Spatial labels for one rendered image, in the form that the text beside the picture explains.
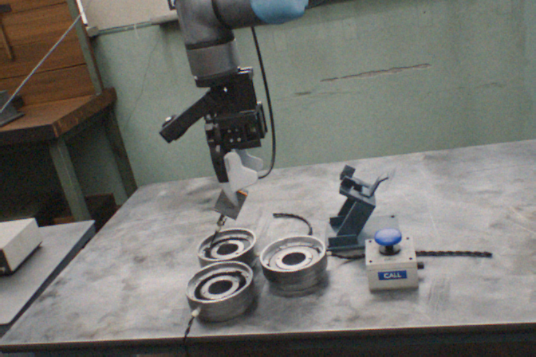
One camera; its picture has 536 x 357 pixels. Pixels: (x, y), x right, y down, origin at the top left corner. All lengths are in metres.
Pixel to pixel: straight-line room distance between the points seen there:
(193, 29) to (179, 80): 1.76
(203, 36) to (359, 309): 0.44
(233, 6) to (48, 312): 0.59
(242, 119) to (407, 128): 1.72
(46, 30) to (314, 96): 1.23
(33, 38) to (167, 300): 1.93
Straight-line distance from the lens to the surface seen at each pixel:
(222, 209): 0.87
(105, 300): 0.95
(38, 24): 2.62
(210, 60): 0.76
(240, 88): 0.78
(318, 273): 0.82
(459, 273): 0.83
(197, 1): 0.75
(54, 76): 2.64
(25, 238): 1.51
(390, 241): 0.78
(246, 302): 0.80
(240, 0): 0.71
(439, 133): 2.47
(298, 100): 2.42
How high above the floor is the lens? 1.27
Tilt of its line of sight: 20 degrees down
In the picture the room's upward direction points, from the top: 12 degrees counter-clockwise
